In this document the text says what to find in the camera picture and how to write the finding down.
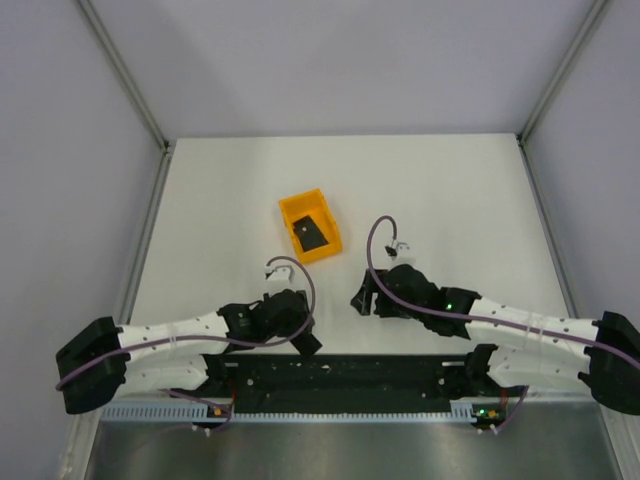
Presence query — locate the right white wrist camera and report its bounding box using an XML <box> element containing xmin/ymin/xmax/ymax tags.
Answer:
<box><xmin>385</xmin><ymin>240</ymin><xmax>415</xmax><ymax>268</ymax></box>

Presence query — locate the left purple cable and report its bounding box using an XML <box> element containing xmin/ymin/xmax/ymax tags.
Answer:
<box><xmin>55</xmin><ymin>256</ymin><xmax>316</xmax><ymax>434</ymax></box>

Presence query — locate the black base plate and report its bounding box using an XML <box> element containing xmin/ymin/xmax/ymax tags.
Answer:
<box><xmin>169</xmin><ymin>352</ymin><xmax>529</xmax><ymax>414</ymax></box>

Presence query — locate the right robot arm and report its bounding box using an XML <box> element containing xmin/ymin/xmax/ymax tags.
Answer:
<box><xmin>350</xmin><ymin>265</ymin><xmax>639</xmax><ymax>415</ymax></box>

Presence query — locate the purple cable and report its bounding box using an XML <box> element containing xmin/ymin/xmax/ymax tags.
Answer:
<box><xmin>55</xmin><ymin>256</ymin><xmax>316</xmax><ymax>434</ymax></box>
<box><xmin>367</xmin><ymin>215</ymin><xmax>640</xmax><ymax>434</ymax></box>

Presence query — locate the yellow plastic bin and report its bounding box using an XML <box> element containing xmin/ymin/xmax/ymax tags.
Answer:
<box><xmin>278</xmin><ymin>189</ymin><xmax>343</xmax><ymax>264</ymax></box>

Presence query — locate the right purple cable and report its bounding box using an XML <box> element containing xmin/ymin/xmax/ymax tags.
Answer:
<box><xmin>367</xmin><ymin>215</ymin><xmax>640</xmax><ymax>434</ymax></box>

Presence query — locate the left aluminium frame post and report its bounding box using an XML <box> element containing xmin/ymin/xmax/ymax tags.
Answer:
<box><xmin>77</xmin><ymin>0</ymin><xmax>171</xmax><ymax>151</ymax></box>

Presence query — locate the black card in bin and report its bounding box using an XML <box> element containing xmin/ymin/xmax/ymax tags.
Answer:
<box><xmin>293</xmin><ymin>215</ymin><xmax>329</xmax><ymax>253</ymax></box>

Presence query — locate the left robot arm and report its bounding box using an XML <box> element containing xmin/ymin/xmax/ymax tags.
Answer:
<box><xmin>55</xmin><ymin>288</ymin><xmax>321</xmax><ymax>415</ymax></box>

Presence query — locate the grey cable duct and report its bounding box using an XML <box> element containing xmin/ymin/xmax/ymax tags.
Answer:
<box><xmin>100</xmin><ymin>401</ymin><xmax>500</xmax><ymax>426</ymax></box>

